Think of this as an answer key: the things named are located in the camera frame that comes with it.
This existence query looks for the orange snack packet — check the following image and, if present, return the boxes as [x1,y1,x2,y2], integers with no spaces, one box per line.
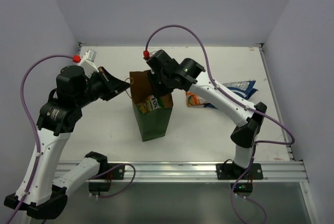
[185,91,211,108]

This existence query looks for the green paper bag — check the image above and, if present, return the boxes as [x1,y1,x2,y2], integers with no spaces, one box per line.
[129,70,173,142]

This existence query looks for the blue snack packet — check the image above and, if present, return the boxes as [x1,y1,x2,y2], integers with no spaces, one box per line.
[223,80,258,100]
[201,87,255,111]

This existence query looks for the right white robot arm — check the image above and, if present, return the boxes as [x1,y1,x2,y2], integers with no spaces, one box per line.
[144,50,267,169]

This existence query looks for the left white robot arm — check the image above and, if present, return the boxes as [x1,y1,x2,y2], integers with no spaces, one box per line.
[4,65,130,220]

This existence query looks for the green white snack bar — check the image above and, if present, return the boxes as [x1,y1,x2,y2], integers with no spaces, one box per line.
[137,95,164,114]

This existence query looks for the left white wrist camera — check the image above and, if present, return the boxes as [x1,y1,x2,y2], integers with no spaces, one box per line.
[73,49,98,77]

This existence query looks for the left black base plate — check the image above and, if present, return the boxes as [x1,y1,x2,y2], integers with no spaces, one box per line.
[88,162,125,195]

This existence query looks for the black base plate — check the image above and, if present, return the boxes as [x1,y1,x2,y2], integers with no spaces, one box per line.
[88,162,125,195]
[216,159,264,197]

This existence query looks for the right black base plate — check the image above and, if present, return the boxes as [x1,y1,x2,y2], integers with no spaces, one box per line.
[216,159,264,197]

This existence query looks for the aluminium mounting rail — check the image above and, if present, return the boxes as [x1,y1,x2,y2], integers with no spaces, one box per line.
[56,160,308,183]

